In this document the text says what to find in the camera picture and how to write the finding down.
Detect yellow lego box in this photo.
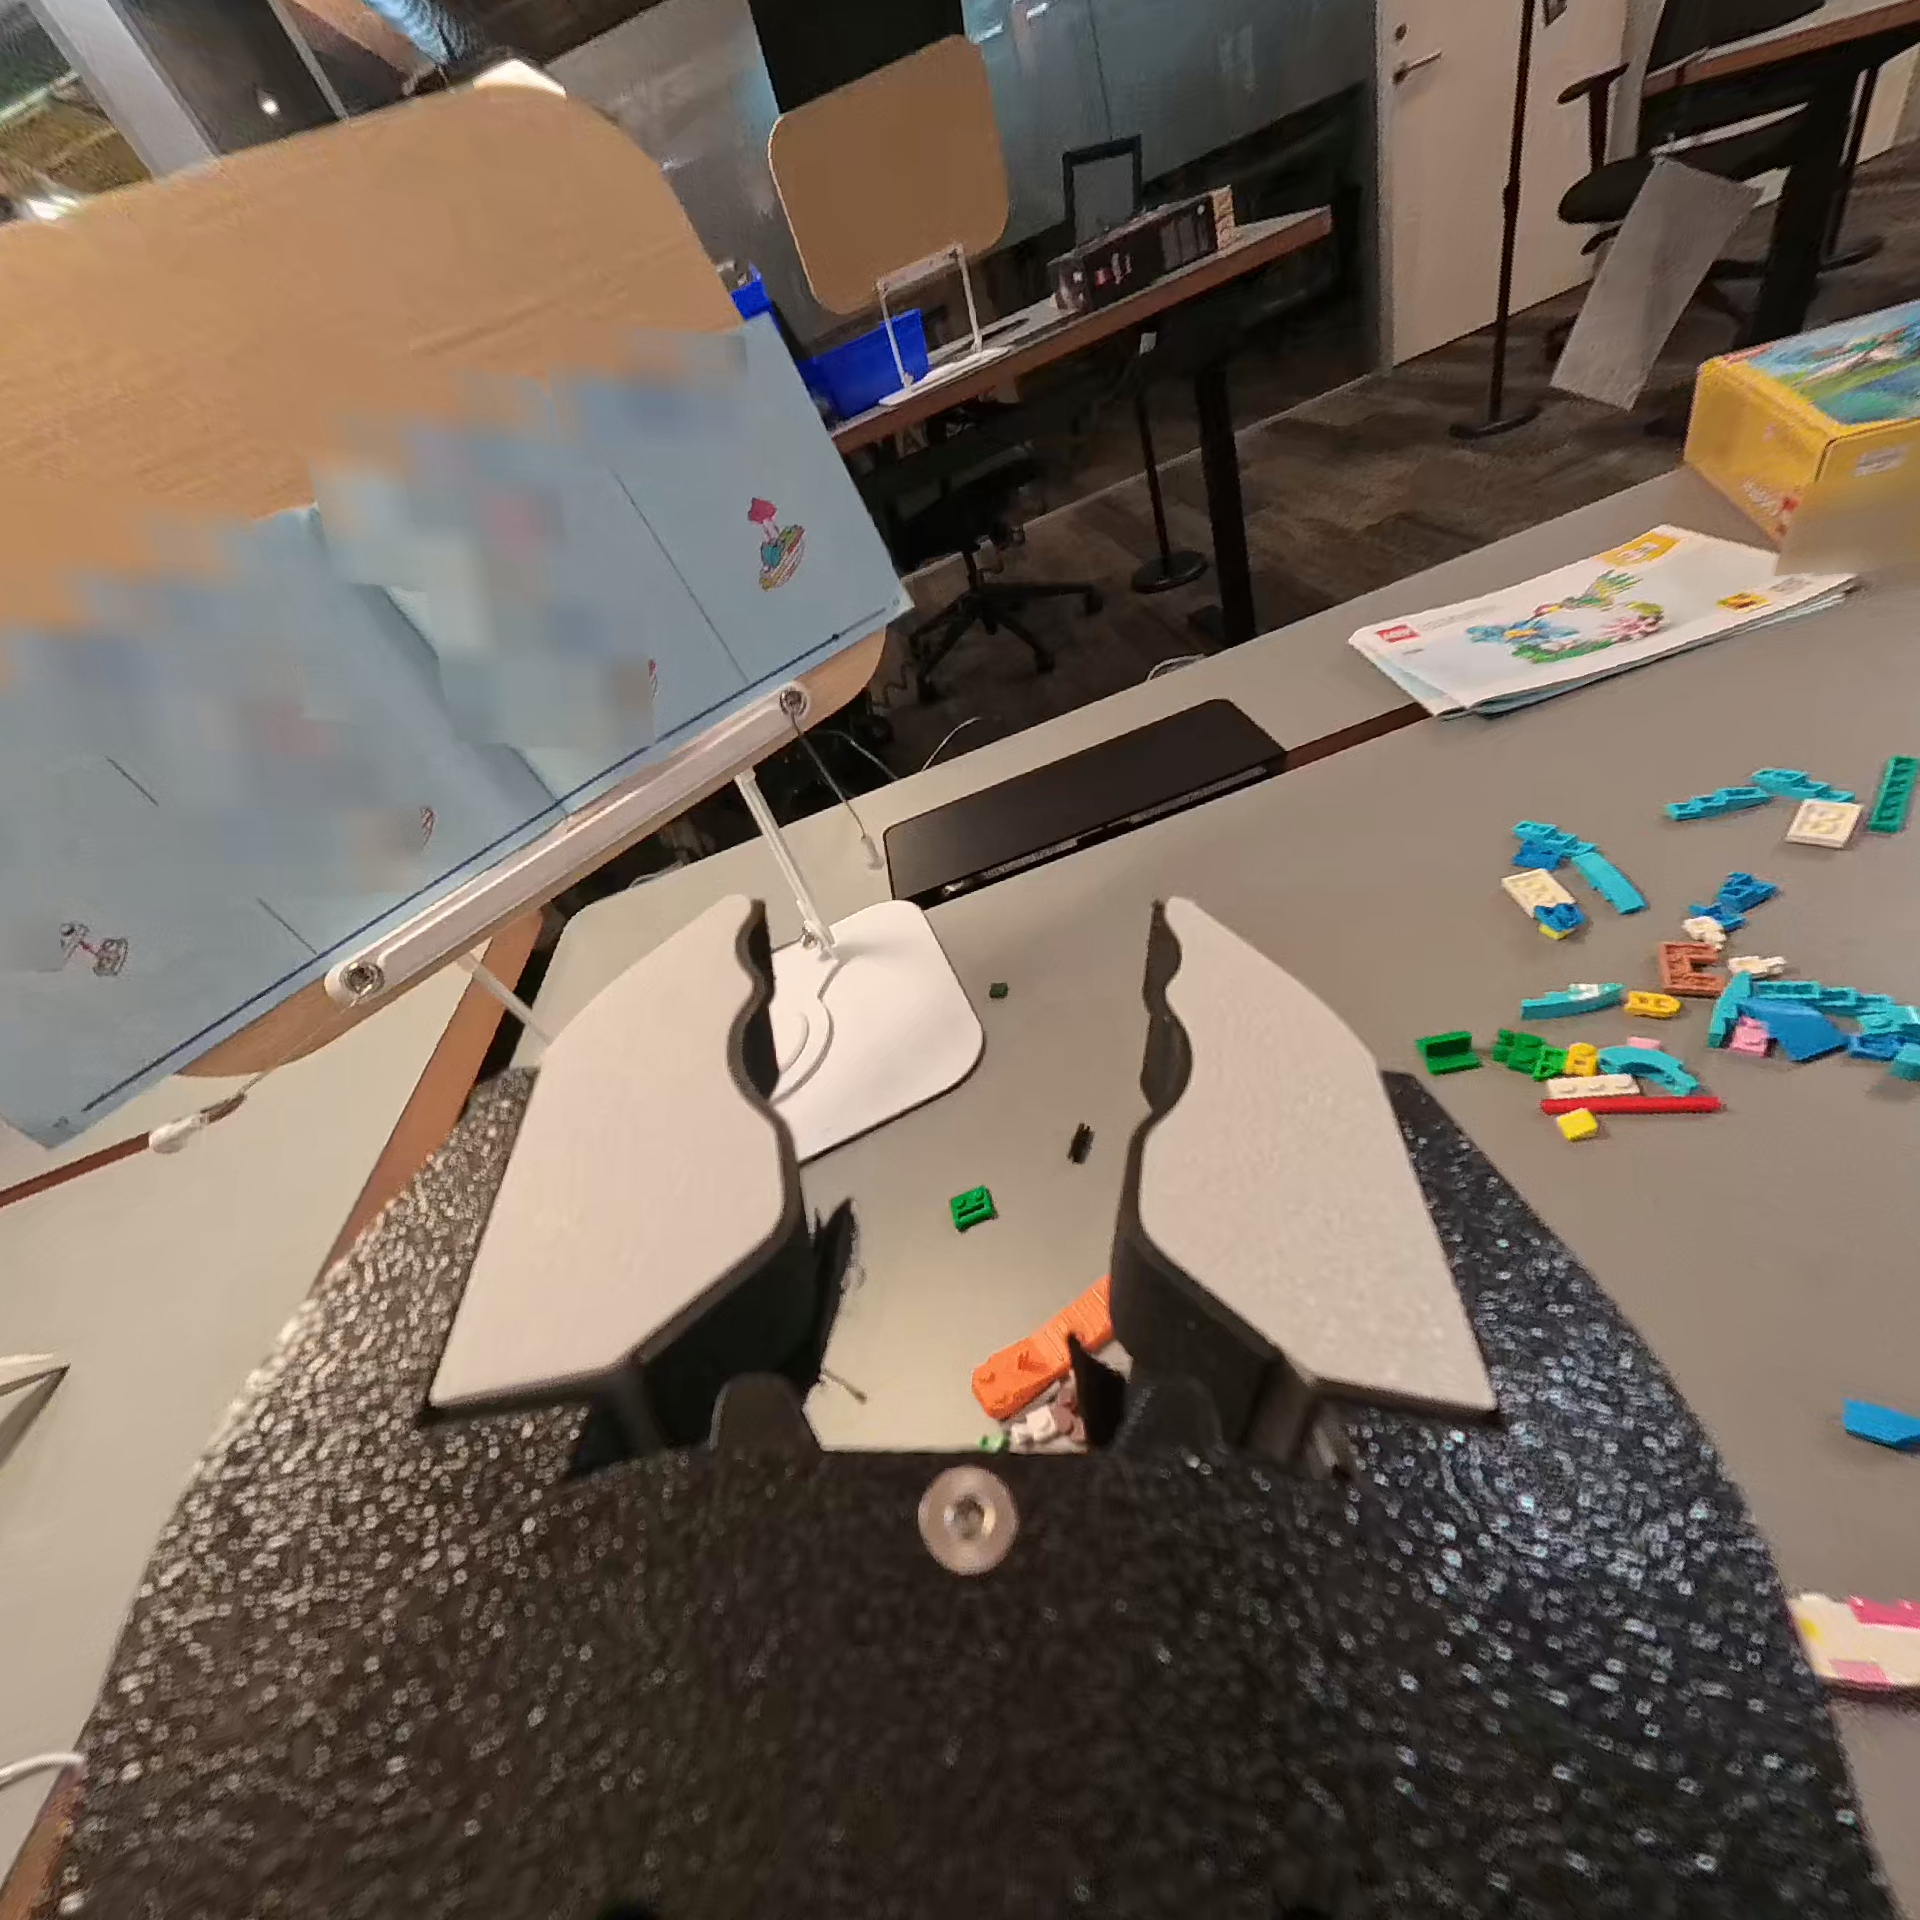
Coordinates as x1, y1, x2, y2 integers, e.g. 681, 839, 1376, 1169
1683, 301, 1920, 552

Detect open blue instruction booklet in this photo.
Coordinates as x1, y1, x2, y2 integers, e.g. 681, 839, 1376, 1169
0, 320, 911, 1149

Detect wooden book stand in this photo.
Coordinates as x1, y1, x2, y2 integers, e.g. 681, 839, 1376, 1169
0, 73, 987, 1166
766, 41, 1010, 406

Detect black office chair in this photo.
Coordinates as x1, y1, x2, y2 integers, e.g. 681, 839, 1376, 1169
1558, 60, 1805, 272
884, 452, 1107, 696

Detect orange brick separator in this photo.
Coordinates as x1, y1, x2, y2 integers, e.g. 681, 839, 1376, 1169
972, 1274, 1119, 1416

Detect black pole stand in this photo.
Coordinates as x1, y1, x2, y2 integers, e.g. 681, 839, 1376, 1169
1450, 0, 1562, 443
1127, 338, 1209, 596

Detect white door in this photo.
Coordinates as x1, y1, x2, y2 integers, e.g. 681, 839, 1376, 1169
1380, 0, 1525, 367

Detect grey plastic sheet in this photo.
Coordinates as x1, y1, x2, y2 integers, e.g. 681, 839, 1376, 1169
1552, 156, 1766, 411

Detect lego instruction booklet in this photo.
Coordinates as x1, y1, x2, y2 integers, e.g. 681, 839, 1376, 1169
1348, 526, 1859, 718

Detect blue plastic bin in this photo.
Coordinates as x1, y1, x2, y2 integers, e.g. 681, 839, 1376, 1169
728, 270, 923, 422

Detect black metal frame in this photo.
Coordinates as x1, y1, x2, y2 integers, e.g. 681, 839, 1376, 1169
1061, 133, 1145, 247

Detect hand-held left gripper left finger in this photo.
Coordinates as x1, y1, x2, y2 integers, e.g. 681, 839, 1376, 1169
427, 899, 852, 1471

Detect pile of loose lego pieces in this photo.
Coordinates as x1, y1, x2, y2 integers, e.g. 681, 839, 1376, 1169
1418, 757, 1920, 1140

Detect dark lego box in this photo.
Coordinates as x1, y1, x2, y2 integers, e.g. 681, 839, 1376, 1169
1050, 193, 1237, 312

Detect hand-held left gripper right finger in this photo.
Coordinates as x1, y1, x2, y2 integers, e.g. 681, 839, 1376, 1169
1107, 899, 1504, 1466

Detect black table cable cover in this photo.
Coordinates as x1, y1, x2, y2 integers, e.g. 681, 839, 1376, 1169
884, 696, 1287, 912

